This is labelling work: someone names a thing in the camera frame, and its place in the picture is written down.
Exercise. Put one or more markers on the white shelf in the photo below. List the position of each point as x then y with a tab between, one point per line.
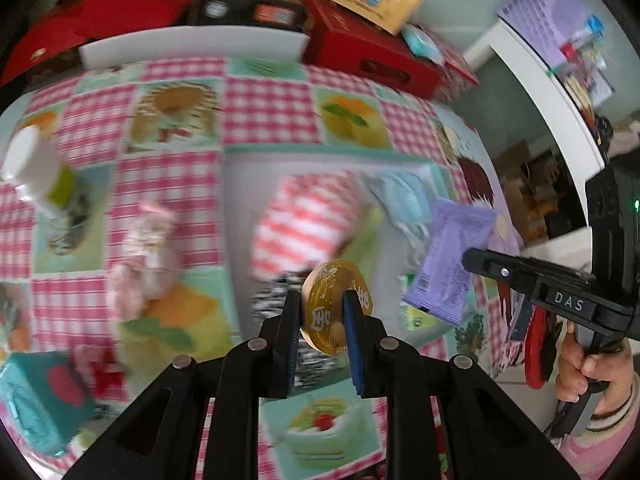
555	90

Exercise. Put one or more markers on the teal tissue packet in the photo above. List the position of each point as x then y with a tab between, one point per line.
37	402

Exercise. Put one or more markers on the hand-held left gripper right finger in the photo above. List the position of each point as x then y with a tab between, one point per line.
355	345

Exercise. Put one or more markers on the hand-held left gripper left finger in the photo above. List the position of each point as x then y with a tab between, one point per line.
292	340

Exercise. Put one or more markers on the red plush bow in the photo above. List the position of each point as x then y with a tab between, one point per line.
100	377

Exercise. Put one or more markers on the white bottle with green label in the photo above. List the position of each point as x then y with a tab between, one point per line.
35	170

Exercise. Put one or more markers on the floral patterned box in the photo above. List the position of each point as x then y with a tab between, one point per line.
455	72

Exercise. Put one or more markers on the black box with gauge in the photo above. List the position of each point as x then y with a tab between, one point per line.
245	10

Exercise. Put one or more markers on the person's right forearm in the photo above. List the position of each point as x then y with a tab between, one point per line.
610	447

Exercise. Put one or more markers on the red gift bag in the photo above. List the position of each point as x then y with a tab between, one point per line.
100	5

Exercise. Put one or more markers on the pink soft pouch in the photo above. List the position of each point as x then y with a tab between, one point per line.
145	260

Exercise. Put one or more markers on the white board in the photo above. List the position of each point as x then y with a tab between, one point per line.
195	47

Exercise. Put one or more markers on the red and black item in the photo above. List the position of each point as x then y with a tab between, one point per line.
539	355

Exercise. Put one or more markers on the pink checked pouch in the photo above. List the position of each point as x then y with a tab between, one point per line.
305	220

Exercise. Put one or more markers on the light blue face mask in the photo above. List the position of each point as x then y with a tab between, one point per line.
405	200

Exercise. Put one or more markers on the purple plastic basket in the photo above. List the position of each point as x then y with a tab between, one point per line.
545	15

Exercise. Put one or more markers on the black and white patterned cloth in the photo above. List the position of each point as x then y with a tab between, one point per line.
277	300

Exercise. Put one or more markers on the person's right hand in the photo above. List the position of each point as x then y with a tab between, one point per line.
607	375

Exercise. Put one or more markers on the purple snack packet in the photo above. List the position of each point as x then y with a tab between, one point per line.
447	260

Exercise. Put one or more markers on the red cardboard box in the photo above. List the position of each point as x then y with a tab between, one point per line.
370	55

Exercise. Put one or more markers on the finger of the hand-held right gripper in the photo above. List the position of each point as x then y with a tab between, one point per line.
505	271

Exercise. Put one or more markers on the gold round foil cake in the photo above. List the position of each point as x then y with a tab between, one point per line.
325	290

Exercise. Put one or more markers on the colourful packets on shelf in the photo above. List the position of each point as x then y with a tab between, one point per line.
585	60

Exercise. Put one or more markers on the light blue packet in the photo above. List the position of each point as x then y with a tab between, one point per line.
421	42

